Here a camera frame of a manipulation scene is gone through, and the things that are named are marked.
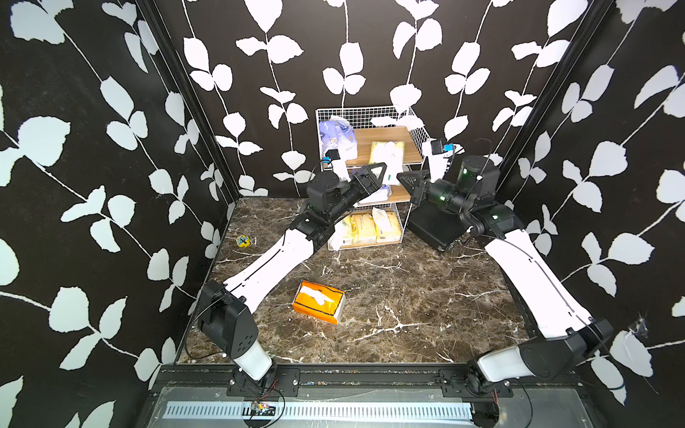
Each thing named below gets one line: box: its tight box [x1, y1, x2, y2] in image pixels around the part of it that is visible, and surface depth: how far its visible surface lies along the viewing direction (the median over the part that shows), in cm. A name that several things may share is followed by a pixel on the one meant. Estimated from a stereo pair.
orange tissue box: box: [292, 279, 347, 326], surface depth 84 cm
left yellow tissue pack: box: [327, 215, 354, 251], surface depth 102 cm
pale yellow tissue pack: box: [369, 140, 405, 186], surface depth 69 cm
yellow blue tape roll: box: [235, 234, 252, 248], surface depth 106 cm
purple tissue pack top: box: [319, 115, 358, 163], surface depth 74 cm
